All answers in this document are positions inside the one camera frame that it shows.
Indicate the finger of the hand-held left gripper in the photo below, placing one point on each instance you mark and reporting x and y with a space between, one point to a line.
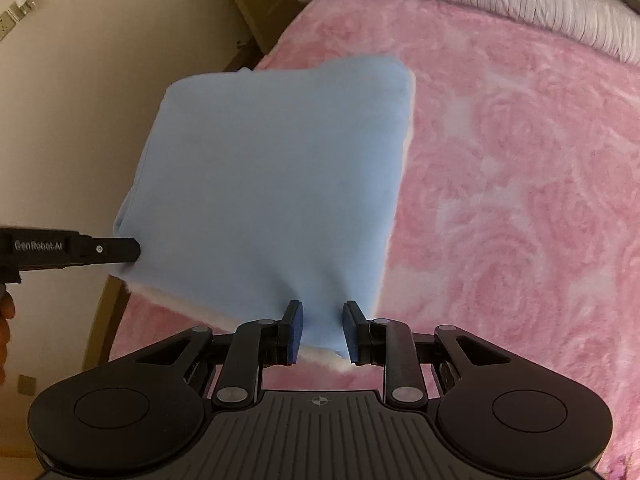
115 250

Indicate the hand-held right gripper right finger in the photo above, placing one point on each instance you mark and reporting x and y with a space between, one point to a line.
351 332

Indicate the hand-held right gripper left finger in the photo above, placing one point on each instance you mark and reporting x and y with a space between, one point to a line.
295 332

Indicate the white wall socket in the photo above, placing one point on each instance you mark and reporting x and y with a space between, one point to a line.
20 10
27 385

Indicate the pink floral blanket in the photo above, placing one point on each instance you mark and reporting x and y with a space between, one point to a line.
500 185

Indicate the person's left hand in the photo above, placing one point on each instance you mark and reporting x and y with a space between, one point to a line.
5 310

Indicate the light blue sweatshirt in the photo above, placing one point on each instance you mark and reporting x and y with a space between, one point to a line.
260 185

